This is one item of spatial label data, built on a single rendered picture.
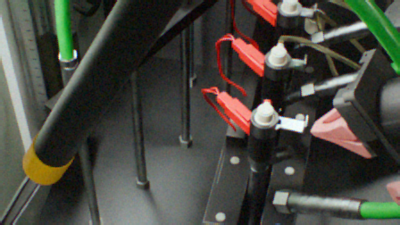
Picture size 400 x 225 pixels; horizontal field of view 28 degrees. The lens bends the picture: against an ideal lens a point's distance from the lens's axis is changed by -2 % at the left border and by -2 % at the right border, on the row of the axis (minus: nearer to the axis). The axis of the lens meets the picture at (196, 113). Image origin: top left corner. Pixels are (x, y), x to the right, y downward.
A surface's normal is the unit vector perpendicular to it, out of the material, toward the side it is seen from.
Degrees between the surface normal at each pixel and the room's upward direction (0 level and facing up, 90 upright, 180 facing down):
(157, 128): 0
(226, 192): 0
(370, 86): 45
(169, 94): 0
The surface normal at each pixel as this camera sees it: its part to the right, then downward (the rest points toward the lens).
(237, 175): 0.00, -0.62
